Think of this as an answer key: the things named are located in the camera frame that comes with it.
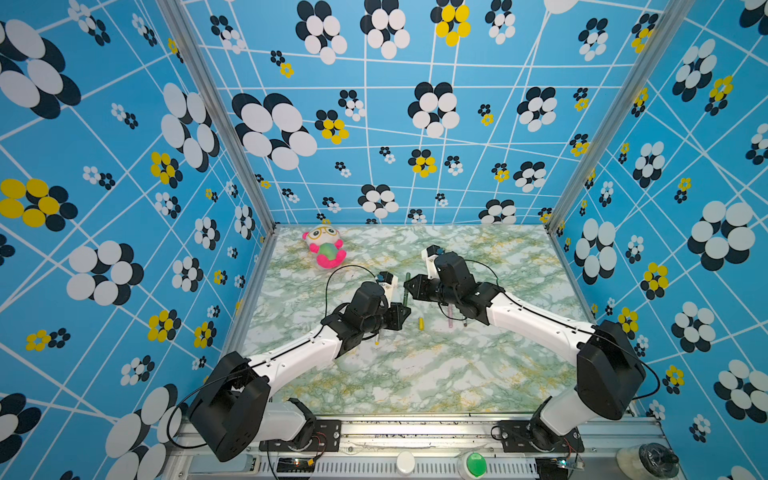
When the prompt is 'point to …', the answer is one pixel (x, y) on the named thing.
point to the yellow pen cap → (421, 324)
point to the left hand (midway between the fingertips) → (412, 308)
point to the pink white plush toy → (325, 240)
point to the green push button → (472, 465)
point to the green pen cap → (408, 276)
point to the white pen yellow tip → (377, 340)
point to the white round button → (405, 462)
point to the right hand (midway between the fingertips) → (405, 286)
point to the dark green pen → (406, 291)
